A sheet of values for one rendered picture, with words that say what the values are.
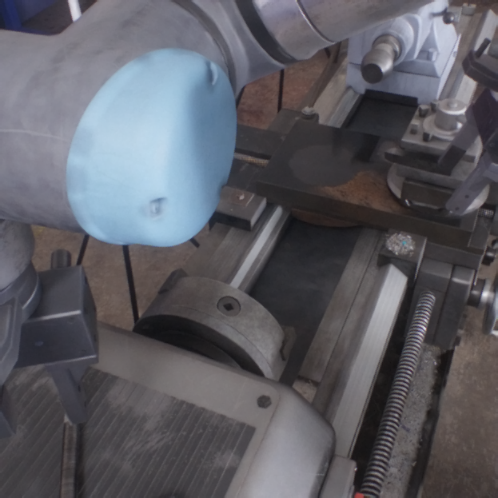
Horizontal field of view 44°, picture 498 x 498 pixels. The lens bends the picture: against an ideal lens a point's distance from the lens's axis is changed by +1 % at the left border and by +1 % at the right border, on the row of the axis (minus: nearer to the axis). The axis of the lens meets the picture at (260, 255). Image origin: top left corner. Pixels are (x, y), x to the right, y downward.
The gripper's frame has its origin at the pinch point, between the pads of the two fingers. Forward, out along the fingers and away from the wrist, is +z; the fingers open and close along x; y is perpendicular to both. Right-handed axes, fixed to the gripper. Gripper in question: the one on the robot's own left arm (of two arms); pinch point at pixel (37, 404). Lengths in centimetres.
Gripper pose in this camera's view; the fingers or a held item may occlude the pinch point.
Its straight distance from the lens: 56.7
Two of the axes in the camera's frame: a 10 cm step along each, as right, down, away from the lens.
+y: -2.0, -6.8, 7.0
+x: -9.8, 1.6, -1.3
